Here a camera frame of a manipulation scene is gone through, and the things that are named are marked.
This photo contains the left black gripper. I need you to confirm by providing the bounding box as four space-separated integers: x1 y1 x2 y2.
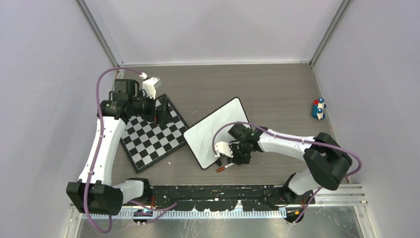
129 90 173 125

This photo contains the red white marker pen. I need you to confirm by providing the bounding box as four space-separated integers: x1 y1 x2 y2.
216 163 235 173

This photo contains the white whiteboard black frame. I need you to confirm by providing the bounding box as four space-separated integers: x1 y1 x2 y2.
183 97 249 170

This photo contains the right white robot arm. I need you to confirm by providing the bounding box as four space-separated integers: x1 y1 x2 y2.
228 124 352 204

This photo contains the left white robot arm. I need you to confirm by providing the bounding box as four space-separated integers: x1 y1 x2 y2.
66 77 166 216

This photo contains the black white chessboard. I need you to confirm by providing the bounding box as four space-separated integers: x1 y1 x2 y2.
120 94 189 174

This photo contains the blue red toy car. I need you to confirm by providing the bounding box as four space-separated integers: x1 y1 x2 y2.
312 97 326 120

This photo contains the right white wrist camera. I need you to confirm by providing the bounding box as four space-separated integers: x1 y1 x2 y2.
214 141 233 158

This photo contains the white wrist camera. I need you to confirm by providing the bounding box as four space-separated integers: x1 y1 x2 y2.
139 72 162 100
214 141 233 158

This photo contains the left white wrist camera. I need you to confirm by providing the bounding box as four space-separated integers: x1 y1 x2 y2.
139 72 162 100

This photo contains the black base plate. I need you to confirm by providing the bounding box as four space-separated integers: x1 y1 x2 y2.
135 185 313 212

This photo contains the slotted cable duct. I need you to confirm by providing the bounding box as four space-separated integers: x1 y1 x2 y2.
81 209 288 220

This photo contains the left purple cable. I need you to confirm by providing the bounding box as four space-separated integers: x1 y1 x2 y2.
82 67 178 235

